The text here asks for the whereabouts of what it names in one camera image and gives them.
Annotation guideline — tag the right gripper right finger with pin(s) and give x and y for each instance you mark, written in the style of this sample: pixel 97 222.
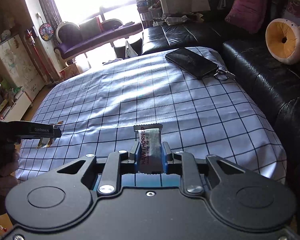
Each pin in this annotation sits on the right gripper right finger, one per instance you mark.
pixel 167 158

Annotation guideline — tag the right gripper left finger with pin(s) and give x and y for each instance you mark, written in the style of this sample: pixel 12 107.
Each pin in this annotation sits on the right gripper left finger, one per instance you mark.
pixel 133 158

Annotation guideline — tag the white hawthorn snack bar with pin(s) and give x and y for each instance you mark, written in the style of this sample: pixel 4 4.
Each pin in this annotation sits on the white hawthorn snack bar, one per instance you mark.
pixel 150 159

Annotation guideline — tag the gold brown biscuit packet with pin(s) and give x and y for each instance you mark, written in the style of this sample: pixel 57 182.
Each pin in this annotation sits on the gold brown biscuit packet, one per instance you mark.
pixel 47 142

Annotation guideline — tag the person's left hand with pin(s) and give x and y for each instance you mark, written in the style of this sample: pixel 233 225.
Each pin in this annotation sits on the person's left hand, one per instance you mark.
pixel 9 163

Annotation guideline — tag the white tv sideboard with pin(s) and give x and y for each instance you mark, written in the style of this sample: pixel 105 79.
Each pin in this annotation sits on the white tv sideboard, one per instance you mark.
pixel 16 111

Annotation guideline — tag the blue checked tablecloth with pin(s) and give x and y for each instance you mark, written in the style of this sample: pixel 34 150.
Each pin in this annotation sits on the blue checked tablecloth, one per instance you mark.
pixel 98 109

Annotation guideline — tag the white decorated cabinet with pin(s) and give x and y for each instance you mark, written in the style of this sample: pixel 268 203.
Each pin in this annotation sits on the white decorated cabinet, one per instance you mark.
pixel 17 68

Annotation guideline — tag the tree print paper bag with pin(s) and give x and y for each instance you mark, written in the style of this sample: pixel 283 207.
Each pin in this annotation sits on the tree print paper bag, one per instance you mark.
pixel 70 71

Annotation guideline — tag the red stick vacuum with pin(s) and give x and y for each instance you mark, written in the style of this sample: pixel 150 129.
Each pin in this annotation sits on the red stick vacuum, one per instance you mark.
pixel 33 44

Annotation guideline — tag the round colourful dartboard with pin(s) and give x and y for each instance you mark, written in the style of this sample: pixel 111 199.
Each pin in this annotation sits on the round colourful dartboard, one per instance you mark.
pixel 46 31

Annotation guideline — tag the purple chaise lounge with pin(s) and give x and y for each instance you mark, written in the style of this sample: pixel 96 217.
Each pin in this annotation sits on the purple chaise lounge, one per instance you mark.
pixel 75 39

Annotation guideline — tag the black leather sofa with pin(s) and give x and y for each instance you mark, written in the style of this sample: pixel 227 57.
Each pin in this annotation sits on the black leather sofa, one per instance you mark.
pixel 274 86

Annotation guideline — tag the grey cushion on chaise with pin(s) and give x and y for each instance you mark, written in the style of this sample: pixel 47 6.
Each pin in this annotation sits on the grey cushion on chaise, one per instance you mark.
pixel 90 28

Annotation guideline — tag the magenta pillow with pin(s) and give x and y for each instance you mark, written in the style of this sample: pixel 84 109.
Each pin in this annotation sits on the magenta pillow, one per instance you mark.
pixel 247 14

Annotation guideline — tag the round yellow cushion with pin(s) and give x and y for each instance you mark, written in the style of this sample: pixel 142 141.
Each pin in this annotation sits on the round yellow cushion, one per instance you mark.
pixel 283 40

